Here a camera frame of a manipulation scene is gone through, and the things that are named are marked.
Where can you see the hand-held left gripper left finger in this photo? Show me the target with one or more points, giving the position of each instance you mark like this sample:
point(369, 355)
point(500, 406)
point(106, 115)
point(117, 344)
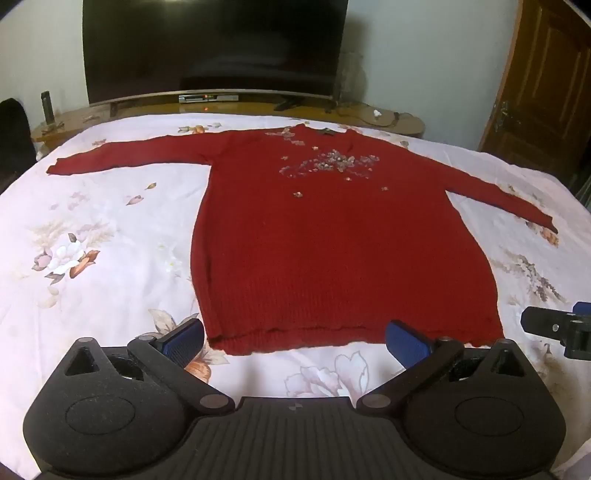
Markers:
point(184, 342)

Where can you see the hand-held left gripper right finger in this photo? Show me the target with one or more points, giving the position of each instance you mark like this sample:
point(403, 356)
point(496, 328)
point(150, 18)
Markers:
point(405, 342)

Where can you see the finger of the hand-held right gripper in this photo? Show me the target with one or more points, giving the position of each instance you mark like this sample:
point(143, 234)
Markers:
point(583, 307)
point(547, 325)

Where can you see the red knit sweater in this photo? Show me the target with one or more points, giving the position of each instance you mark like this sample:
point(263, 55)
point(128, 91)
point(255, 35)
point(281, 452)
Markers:
point(323, 254)

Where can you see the floral white bedsheet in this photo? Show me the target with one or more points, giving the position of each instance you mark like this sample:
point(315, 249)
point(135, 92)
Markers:
point(92, 286)

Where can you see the brown wooden door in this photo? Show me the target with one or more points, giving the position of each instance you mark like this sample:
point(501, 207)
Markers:
point(545, 92)

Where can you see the silver set-top box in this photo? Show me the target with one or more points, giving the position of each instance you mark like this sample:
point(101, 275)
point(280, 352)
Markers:
point(207, 98)

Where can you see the wooden television stand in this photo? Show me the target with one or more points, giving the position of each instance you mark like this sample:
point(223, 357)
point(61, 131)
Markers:
point(69, 122)

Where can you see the dark rounded object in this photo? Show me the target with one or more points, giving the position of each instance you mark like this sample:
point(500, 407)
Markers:
point(14, 138)

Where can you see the black flat television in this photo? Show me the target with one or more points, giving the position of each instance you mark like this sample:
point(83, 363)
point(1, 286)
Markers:
point(212, 41)

